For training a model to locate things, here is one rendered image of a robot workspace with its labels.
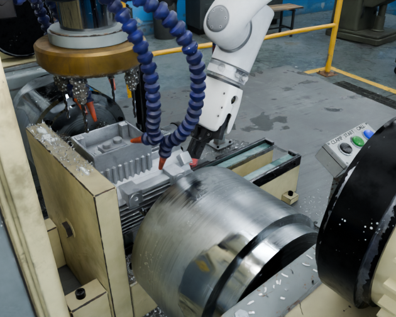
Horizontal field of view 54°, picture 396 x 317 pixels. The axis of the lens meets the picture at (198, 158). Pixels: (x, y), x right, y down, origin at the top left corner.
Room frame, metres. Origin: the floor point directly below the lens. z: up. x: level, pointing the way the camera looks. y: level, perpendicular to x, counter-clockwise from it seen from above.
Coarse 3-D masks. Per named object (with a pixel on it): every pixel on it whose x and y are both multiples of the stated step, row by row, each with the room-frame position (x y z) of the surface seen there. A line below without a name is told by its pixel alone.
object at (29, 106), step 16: (32, 80) 0.94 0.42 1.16; (48, 80) 0.92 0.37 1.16; (16, 96) 0.90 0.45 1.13; (32, 96) 0.86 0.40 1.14; (48, 96) 0.84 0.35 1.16; (96, 96) 0.87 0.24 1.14; (16, 112) 0.86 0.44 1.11; (32, 112) 0.81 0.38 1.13; (48, 112) 0.79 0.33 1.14; (64, 112) 0.81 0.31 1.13; (80, 112) 0.83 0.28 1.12; (96, 112) 0.86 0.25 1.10; (112, 112) 0.89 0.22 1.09; (64, 128) 0.80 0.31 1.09; (80, 128) 0.83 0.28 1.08; (96, 128) 0.85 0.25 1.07; (32, 160) 0.77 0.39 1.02
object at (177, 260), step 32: (192, 192) 0.46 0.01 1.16; (224, 192) 0.45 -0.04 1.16; (256, 192) 0.46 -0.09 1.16; (160, 224) 0.42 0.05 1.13; (192, 224) 0.40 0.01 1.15; (224, 224) 0.39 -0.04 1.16; (256, 224) 0.38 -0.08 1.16; (288, 224) 0.40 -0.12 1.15; (160, 256) 0.39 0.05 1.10; (192, 256) 0.36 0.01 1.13; (224, 256) 0.35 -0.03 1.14; (256, 256) 0.35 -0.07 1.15; (288, 256) 0.36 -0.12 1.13; (160, 288) 0.37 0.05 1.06; (192, 288) 0.33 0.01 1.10; (224, 288) 0.32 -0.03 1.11; (256, 288) 0.33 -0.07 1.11
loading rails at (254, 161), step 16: (256, 144) 1.02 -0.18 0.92; (272, 144) 1.02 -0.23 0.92; (224, 160) 0.94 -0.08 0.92; (240, 160) 0.94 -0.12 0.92; (256, 160) 0.98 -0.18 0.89; (288, 160) 0.92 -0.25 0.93; (256, 176) 0.84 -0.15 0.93; (272, 176) 0.87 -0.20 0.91; (288, 176) 0.92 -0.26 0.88; (272, 192) 0.88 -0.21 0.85; (288, 192) 0.91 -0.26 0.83
